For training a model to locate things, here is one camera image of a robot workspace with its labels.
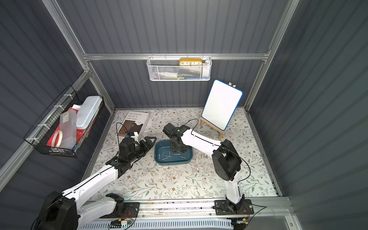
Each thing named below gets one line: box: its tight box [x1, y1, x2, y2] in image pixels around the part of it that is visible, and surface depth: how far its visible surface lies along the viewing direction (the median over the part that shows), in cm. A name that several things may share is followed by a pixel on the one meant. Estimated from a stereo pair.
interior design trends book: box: [117, 110, 150, 141], surface depth 108 cm
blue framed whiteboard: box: [201, 79, 243, 131], surface depth 90 cm
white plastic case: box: [76, 95, 103, 130], surface depth 75 cm
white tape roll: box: [51, 129, 63, 148], surface depth 66 cm
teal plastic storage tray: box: [153, 139, 194, 166], surface depth 93 cm
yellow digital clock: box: [179, 57, 204, 66], surface depth 89 cm
